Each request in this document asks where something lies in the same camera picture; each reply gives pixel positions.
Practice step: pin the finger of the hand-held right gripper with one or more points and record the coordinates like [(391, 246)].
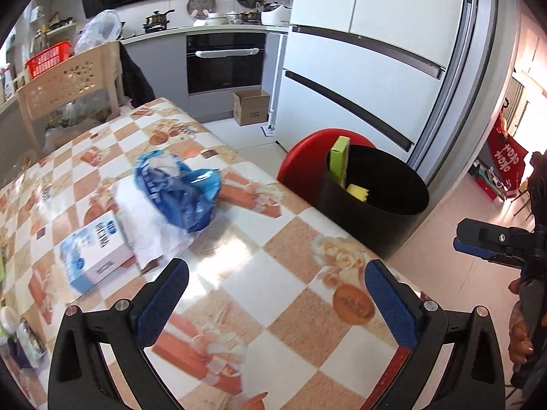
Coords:
[(470, 228), (468, 247)]

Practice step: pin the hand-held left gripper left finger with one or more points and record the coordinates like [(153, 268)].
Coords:
[(164, 303)]

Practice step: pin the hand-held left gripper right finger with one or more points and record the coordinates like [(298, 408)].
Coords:
[(391, 303)]

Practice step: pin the white plastic bag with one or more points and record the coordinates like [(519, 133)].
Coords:
[(145, 239)]

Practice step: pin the black round trash bin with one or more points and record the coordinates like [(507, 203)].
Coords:
[(376, 222)]

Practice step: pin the blue and white box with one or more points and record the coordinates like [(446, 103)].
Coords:
[(98, 252)]

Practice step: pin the blue plastic bag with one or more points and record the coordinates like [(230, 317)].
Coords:
[(183, 192)]

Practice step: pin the yellow sponge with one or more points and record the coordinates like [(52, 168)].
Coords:
[(359, 193)]

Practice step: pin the green paper box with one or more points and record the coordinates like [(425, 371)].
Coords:
[(339, 162)]

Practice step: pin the person's right hand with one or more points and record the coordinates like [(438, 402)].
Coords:
[(521, 341)]

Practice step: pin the red printed banner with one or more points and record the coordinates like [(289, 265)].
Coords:
[(506, 158)]

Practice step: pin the brown dining chair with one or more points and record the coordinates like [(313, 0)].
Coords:
[(539, 179)]

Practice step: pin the checkered floral tablecloth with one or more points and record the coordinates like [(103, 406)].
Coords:
[(299, 239)]

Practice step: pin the small glass jar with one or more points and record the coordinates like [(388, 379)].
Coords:
[(33, 339)]

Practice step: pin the white round container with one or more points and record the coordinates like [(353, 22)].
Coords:
[(8, 324)]

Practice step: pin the red plastic stool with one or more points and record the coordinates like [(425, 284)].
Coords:
[(307, 166)]

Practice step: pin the clear plastic bag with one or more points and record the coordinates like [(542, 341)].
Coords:
[(77, 124)]

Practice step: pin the cardboard box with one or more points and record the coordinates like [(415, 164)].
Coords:
[(251, 109)]

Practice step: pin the dark jacket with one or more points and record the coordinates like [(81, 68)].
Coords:
[(136, 77)]

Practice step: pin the white refrigerator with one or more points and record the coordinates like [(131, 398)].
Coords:
[(367, 21)]

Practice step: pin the black built-in oven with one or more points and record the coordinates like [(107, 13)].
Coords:
[(225, 68)]

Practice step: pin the beige plastic chair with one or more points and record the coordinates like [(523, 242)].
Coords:
[(64, 81)]

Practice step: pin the red plastic basket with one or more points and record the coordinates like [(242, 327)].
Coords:
[(47, 59)]

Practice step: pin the translucent plastic bag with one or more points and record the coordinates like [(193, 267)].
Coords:
[(98, 32)]

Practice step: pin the black cooking pot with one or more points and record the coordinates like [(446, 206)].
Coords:
[(157, 20)]

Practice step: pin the white rice cooker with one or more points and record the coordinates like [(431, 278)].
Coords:
[(275, 15)]

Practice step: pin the white pot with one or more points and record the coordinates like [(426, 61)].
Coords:
[(216, 18)]

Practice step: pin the steel pot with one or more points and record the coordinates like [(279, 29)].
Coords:
[(244, 17)]

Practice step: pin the round patterned plate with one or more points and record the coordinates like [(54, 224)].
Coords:
[(199, 5)]

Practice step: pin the grey sliding door frame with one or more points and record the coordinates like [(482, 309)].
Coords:
[(487, 72)]

